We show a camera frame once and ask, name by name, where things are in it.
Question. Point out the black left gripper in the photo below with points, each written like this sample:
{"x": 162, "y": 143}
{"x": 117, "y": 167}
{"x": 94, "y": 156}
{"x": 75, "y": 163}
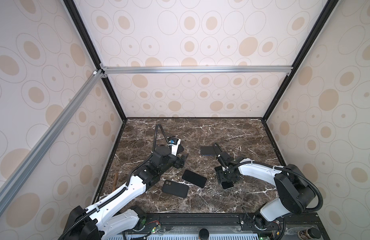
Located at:
{"x": 178, "y": 164}

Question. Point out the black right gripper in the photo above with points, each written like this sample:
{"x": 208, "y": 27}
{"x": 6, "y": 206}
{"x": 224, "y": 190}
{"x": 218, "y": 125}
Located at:
{"x": 219, "y": 173}

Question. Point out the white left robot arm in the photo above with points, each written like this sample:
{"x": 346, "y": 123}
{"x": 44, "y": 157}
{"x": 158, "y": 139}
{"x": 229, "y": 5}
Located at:
{"x": 102, "y": 219}

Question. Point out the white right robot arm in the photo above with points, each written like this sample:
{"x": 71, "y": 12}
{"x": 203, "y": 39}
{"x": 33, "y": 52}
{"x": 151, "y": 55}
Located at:
{"x": 296, "y": 194}

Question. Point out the blue-edged phone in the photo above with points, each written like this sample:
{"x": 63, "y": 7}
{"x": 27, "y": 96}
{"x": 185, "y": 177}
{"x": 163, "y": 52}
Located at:
{"x": 209, "y": 151}

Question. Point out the black phone with pink case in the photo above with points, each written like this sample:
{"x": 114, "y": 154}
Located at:
{"x": 194, "y": 178}

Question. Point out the black knob centre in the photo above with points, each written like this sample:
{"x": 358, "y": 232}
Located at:
{"x": 204, "y": 234}

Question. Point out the brown wooden stick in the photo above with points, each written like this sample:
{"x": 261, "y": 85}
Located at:
{"x": 115, "y": 181}

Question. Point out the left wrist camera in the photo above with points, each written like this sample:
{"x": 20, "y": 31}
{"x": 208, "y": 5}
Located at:
{"x": 173, "y": 141}

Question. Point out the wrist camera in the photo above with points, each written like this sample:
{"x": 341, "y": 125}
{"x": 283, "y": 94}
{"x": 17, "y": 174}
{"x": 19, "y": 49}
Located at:
{"x": 173, "y": 141}
{"x": 224, "y": 159}

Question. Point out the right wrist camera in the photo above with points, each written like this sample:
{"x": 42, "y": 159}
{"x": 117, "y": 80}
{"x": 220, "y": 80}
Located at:
{"x": 224, "y": 159}

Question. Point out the black phone case with camera hole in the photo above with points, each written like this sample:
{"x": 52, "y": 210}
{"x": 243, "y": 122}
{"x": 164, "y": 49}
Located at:
{"x": 175, "y": 189}

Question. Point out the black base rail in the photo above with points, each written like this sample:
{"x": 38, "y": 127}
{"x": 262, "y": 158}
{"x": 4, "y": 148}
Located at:
{"x": 233, "y": 226}

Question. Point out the silver aluminium rail back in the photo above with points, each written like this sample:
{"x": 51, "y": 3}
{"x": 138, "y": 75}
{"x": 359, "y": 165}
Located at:
{"x": 197, "y": 70}

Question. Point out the silver aluminium rail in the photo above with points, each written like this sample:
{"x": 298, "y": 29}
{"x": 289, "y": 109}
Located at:
{"x": 197, "y": 70}
{"x": 37, "y": 153}

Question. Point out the black corner frame post left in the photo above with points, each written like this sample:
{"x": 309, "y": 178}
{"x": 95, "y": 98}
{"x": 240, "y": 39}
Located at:
{"x": 89, "y": 45}

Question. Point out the black corner frame post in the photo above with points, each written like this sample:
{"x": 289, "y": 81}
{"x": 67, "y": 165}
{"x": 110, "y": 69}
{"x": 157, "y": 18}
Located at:
{"x": 89, "y": 45}
{"x": 312, "y": 36}

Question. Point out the silver aluminium rail left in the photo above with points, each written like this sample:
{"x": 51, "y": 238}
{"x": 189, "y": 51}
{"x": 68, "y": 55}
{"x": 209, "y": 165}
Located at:
{"x": 37, "y": 153}

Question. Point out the black corner frame post right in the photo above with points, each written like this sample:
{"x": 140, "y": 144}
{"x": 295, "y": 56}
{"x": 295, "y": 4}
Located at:
{"x": 312, "y": 36}

